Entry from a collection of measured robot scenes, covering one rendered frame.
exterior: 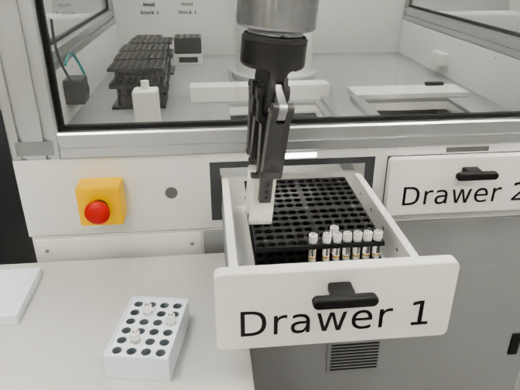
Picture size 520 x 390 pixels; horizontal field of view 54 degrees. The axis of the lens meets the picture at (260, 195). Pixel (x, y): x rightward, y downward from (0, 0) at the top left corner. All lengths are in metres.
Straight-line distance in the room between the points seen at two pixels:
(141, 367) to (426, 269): 0.37
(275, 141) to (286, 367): 0.68
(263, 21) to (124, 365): 0.45
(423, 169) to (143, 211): 0.50
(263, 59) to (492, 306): 0.81
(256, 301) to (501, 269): 0.67
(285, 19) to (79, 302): 0.54
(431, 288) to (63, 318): 0.53
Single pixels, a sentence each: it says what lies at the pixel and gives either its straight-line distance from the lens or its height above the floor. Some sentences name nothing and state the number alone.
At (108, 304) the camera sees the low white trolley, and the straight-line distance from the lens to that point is 0.85.
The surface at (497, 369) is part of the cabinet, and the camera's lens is 1.34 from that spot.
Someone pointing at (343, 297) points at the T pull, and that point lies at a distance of 0.58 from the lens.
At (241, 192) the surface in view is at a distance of 0.92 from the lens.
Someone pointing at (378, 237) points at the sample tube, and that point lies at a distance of 0.71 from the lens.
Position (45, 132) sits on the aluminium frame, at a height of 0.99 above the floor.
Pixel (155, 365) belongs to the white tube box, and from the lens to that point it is 0.69.
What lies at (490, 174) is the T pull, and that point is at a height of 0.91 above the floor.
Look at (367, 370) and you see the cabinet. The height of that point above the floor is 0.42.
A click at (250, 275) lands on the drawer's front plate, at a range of 0.58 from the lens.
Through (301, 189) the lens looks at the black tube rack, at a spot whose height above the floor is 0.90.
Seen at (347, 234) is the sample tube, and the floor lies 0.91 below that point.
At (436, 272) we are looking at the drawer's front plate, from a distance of 0.64.
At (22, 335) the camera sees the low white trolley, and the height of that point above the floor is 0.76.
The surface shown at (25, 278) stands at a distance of 0.92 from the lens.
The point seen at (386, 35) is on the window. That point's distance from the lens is 0.89.
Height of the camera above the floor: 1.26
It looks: 26 degrees down
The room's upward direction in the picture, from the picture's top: straight up
